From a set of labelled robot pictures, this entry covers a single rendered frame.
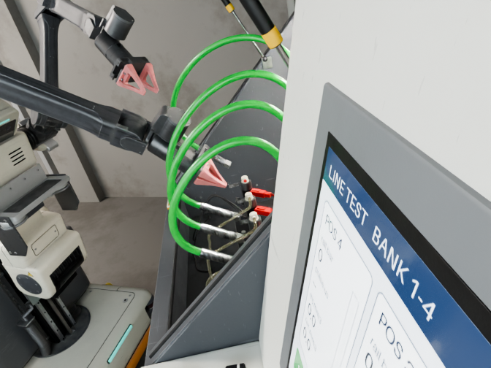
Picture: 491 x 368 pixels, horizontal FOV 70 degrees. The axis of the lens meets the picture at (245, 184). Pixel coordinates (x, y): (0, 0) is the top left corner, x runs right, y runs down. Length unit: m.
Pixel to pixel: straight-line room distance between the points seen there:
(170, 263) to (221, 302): 0.35
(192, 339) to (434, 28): 0.59
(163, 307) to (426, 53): 0.74
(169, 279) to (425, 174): 0.77
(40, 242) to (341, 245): 1.32
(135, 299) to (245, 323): 1.30
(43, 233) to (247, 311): 1.01
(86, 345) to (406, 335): 1.71
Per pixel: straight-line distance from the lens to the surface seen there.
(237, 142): 0.55
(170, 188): 0.68
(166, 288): 0.87
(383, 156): 0.20
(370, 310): 0.22
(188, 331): 0.65
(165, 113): 0.79
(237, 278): 0.57
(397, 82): 0.20
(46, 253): 1.50
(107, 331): 1.84
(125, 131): 0.81
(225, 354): 0.68
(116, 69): 1.02
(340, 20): 0.28
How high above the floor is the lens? 1.53
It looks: 30 degrees down
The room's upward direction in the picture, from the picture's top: 12 degrees counter-clockwise
